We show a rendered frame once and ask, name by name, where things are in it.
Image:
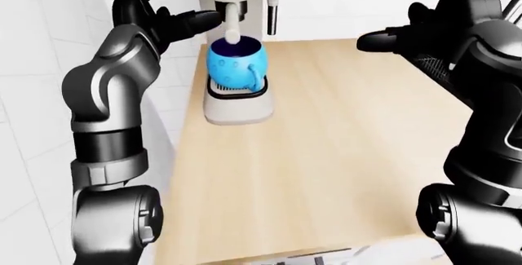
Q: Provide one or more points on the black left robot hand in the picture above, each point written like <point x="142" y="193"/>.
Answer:
<point x="140" y="11"/>

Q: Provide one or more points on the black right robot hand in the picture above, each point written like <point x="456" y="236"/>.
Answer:
<point x="444" y="2"/>

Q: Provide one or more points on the white coffee machine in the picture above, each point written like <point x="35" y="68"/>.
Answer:
<point x="240" y="11"/>

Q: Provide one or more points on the blue ceramic mug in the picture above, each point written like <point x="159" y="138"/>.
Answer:
<point x="237" y="64"/>

